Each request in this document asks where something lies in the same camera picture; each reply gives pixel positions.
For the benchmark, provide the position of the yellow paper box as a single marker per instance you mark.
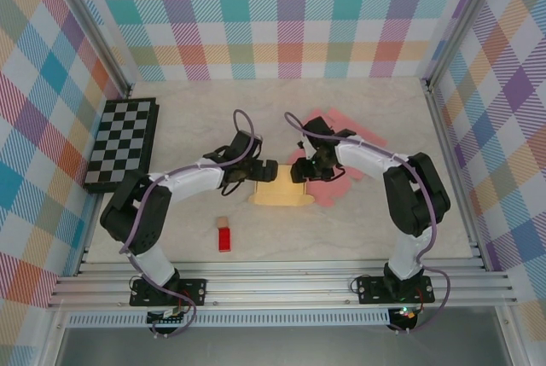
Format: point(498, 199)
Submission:
point(281, 191)

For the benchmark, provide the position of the pink paper box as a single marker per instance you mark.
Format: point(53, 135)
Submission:
point(330, 195)

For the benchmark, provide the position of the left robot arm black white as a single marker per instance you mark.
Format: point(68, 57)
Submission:
point(128, 221)

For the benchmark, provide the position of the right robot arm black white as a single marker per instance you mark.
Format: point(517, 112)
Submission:
point(418, 199)

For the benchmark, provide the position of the small wooden cube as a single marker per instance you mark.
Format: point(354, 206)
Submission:
point(223, 223)

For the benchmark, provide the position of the red toy block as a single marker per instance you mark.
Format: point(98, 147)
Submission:
point(225, 240)

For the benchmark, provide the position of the black grey chessboard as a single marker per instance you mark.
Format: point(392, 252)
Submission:
point(119, 144)

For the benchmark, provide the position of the grey metal sheet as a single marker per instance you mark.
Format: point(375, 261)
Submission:
point(277, 346)

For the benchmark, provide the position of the aluminium mounting rail frame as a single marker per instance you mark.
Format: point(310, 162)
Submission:
point(277, 285)

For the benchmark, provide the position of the aluminium side floor rail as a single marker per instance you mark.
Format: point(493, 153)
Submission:
point(441, 127)

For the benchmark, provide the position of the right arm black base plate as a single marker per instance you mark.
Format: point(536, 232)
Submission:
point(371, 291)

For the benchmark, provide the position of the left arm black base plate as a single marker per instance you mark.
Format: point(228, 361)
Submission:
point(192, 291)

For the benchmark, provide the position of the aluminium corner post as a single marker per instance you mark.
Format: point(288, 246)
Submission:
point(92, 24)
point(460, 20)

